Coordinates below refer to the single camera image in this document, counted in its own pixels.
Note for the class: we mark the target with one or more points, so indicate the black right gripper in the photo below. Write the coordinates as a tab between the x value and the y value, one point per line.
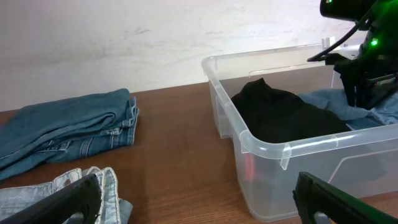
371	78

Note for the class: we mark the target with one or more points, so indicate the blue denim shirt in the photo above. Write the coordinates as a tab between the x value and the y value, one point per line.
334	100

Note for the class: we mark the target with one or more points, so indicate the clear plastic storage bin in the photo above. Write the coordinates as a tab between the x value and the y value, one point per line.
361	163

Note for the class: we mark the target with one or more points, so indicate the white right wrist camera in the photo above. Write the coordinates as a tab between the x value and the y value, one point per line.
350	52

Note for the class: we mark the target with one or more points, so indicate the black garment with red stripe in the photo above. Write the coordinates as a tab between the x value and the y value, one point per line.
277	116

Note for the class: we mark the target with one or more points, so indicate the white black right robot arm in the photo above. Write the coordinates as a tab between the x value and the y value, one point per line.
354	10

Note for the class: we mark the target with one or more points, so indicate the light blue folded jeans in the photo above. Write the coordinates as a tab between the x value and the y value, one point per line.
113	210

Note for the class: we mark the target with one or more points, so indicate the dark blue folded jeans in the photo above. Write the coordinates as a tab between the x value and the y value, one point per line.
66	130

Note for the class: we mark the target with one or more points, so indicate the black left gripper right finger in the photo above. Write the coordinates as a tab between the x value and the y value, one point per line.
319	202

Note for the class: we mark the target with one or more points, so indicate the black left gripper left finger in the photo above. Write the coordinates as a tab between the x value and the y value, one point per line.
82	196

